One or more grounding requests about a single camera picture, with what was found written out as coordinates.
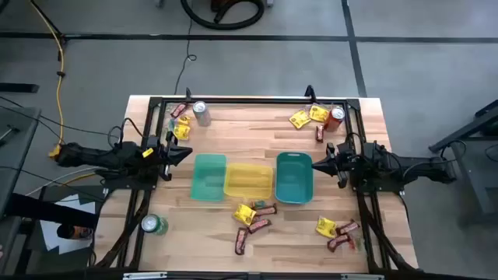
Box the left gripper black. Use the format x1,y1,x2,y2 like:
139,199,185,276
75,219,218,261
149,131,194,182

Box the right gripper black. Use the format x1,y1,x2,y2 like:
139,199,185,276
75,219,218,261
311,142,357,190

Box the silver soda can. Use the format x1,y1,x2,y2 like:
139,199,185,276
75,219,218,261
192,100,212,128

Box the red soda can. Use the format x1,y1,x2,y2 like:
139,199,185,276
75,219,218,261
323,105,346,132

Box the clear green red candy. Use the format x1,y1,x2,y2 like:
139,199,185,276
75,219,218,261
348,236,365,253

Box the dark green plastic bin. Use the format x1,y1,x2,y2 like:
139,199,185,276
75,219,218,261
275,151,314,205

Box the light teal translucent bin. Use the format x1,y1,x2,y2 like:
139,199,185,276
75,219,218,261
189,153,228,202

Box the yellow translucent bin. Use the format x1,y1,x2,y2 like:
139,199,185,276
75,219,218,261
223,162,274,199

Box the green soda can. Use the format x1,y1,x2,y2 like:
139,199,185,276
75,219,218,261
140,213,170,236

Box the orange black can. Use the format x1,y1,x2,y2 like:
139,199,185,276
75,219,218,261
56,224,95,240

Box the black flat beam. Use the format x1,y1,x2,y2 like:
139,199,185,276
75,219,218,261
5,193,100,229

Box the white paper sheets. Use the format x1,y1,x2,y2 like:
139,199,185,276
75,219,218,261
38,193,97,256

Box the grey side table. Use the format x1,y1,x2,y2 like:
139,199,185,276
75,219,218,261
0,105,42,219

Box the black flat floor bar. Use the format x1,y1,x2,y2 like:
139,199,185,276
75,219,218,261
0,82,40,94

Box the thin black floor cable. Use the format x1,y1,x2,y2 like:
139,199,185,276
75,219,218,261
174,17,198,96

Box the silver metal bracket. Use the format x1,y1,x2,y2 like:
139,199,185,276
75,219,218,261
340,273,385,280
122,271,168,280

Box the yellow extension cable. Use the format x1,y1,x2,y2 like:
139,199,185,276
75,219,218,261
30,0,66,151

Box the black vacuum hose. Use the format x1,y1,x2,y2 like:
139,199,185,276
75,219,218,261
180,0,266,31

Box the dark grey desk frame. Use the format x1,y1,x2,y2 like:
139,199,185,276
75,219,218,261
427,99,498,226

